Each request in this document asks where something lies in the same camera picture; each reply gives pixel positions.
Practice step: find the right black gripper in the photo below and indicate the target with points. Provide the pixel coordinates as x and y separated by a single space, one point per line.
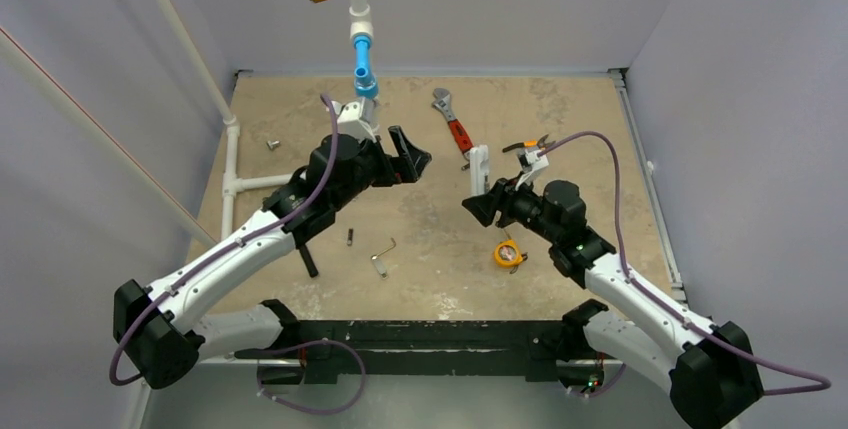
500 200

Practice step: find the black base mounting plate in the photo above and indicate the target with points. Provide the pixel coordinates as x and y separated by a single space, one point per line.
323 351

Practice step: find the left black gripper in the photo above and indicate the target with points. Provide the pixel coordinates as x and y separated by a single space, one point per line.
407 170

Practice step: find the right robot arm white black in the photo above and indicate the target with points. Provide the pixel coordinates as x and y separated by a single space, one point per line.
701 366

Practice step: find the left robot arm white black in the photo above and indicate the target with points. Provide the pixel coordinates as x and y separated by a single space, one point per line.
159 326

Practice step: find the black handled hammer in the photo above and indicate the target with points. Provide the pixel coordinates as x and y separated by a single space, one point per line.
308 261

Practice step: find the red handled adjustable wrench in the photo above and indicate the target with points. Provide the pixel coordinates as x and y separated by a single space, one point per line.
443 104

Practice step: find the white pvc pipe assembly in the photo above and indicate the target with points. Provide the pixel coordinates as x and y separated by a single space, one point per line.
365 85

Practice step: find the yellow tape measure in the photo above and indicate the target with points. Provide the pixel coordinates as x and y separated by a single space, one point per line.
508 255

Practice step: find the orange handled pliers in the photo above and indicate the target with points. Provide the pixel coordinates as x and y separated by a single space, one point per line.
540 143

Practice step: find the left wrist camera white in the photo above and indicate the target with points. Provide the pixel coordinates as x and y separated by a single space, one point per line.
358 118

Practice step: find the white remote control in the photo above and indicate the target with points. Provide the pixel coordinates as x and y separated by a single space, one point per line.
479 170

